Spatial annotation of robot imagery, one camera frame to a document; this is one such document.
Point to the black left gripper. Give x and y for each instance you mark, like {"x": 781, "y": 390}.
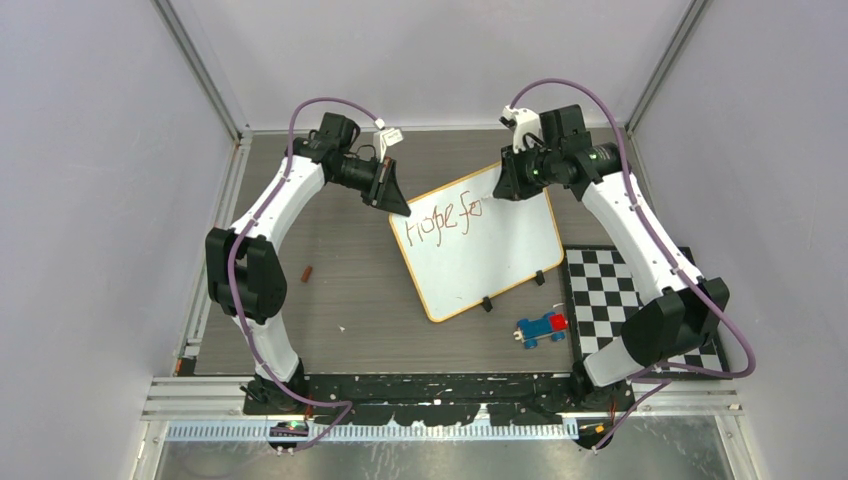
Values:
{"x": 385, "y": 191}

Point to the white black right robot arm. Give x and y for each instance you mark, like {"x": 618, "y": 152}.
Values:
{"x": 680, "y": 306}

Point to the aluminium front frame rail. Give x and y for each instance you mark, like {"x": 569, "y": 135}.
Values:
{"x": 208, "y": 409}

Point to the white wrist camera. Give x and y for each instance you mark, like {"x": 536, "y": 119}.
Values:
{"x": 385, "y": 137}
{"x": 525, "y": 128}

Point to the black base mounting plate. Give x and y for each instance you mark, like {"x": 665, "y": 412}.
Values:
{"x": 509, "y": 399}

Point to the metal whiteboard stand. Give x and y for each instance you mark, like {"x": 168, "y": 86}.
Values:
{"x": 538, "y": 279}

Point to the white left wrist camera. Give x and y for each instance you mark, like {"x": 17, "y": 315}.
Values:
{"x": 385, "y": 137}

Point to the blue red toy car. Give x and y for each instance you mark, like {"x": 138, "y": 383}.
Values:
{"x": 551, "y": 325}

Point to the yellow framed whiteboard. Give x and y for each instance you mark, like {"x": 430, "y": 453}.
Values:
{"x": 459, "y": 248}

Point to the black white checkerboard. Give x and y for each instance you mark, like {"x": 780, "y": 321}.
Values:
{"x": 600, "y": 294}

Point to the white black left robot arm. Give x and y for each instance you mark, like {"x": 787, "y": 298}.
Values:
{"x": 244, "y": 274}

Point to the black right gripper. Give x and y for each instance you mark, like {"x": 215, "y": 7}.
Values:
{"x": 510, "y": 185}

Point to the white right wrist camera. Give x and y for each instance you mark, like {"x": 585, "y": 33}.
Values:
{"x": 525, "y": 128}

